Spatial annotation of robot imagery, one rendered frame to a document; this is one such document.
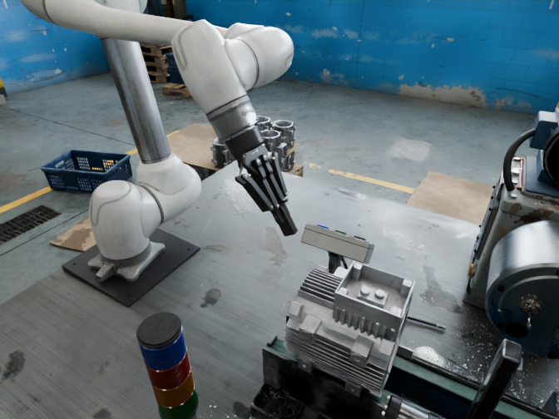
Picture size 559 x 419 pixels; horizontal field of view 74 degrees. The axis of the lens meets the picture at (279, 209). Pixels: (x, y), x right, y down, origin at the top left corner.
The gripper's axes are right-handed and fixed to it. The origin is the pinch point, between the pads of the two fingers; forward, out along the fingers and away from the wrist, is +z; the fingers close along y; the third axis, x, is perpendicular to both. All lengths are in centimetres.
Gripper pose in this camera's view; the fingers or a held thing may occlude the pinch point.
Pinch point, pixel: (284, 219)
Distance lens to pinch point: 79.4
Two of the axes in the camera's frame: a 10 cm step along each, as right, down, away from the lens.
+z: 4.3, 8.6, 2.6
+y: 5.1, -4.7, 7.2
